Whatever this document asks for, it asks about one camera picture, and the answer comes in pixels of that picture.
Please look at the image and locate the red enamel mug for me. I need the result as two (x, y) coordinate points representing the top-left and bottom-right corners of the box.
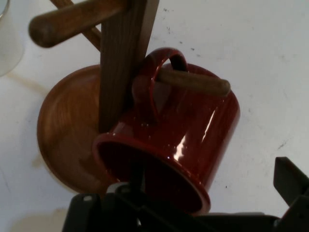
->
(91, 47), (241, 216)

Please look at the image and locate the white enamel mug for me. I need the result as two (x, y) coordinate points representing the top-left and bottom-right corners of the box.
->
(0, 0), (26, 78)

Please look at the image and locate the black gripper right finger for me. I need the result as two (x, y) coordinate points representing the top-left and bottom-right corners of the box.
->
(273, 156), (309, 232)

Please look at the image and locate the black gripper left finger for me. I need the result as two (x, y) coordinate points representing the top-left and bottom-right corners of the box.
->
(62, 168), (201, 232)

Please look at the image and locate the wooden mug tree stand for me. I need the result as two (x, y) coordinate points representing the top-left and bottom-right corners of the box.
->
(28, 0), (231, 194)

